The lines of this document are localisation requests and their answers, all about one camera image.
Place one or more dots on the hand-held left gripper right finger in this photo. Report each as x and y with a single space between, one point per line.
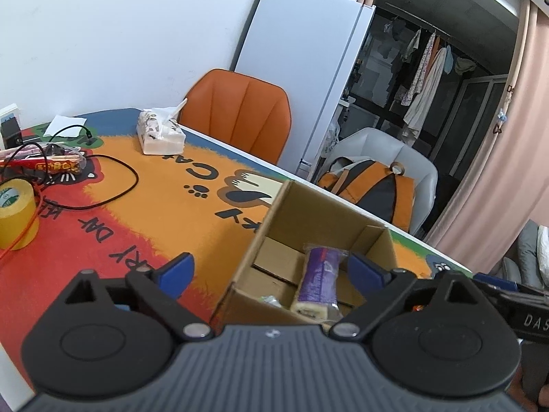
364 272

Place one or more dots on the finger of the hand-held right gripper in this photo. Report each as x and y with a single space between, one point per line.
493 281

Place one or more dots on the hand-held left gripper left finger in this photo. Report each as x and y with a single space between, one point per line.
178 272

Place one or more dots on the pink curtain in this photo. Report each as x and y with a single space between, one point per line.
493 180

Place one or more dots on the printed tissue pack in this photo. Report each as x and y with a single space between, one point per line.
161 135

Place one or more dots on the hanging clothes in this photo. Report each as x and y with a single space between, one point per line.
429 86

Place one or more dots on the white refrigerator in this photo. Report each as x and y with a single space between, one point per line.
300 73

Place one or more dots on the cardboard box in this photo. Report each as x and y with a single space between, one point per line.
296 219

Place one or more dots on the orange chair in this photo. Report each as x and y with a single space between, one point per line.
240 111

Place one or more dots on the purple snack packet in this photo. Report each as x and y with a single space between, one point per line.
319 274

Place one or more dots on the white small box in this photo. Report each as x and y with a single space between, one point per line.
8 110

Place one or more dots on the long red snack packet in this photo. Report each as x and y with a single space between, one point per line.
51 166

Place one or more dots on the grey pillows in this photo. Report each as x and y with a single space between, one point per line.
534 253

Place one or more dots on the printed cat table mat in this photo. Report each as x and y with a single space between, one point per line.
150 206

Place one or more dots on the orange and black backpack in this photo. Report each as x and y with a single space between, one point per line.
377 193

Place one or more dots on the yellow tape roll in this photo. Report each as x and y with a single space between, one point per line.
17 219

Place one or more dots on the grey armchair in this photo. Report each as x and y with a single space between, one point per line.
416 158

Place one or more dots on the white paper sheet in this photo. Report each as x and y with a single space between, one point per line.
64 124

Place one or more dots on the black power adapter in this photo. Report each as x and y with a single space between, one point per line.
10 133

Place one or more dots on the brown tape roll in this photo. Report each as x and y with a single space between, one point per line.
396 168

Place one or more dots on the clear small snack packet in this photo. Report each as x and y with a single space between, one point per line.
270 301

